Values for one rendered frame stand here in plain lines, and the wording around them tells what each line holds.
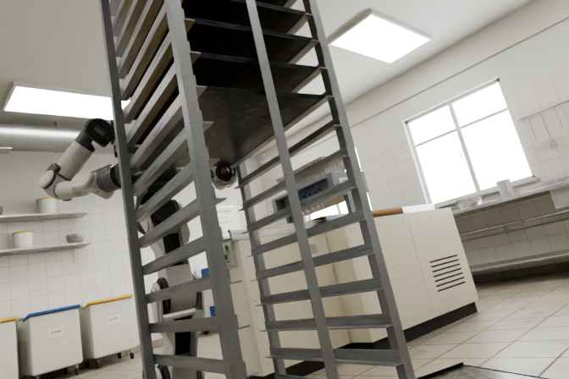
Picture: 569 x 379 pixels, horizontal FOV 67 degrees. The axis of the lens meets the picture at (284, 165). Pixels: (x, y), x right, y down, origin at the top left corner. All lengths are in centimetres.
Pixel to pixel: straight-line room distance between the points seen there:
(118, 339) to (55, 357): 70
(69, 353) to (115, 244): 169
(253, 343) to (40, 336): 355
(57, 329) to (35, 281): 92
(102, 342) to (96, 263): 123
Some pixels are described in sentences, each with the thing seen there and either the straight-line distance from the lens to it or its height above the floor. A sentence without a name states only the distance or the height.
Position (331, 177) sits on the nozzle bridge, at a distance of 291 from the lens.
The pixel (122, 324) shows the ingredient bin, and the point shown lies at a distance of 604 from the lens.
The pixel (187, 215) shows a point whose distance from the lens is 110.
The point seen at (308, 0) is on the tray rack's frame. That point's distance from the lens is 141.
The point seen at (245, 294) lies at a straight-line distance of 260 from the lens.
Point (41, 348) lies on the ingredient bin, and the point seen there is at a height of 38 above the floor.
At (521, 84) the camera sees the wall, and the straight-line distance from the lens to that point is 585.
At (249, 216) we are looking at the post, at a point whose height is 83.
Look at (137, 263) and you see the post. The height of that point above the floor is 72.
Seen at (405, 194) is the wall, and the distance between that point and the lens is 641.
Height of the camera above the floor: 58
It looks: 14 degrees up
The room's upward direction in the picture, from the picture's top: 12 degrees counter-clockwise
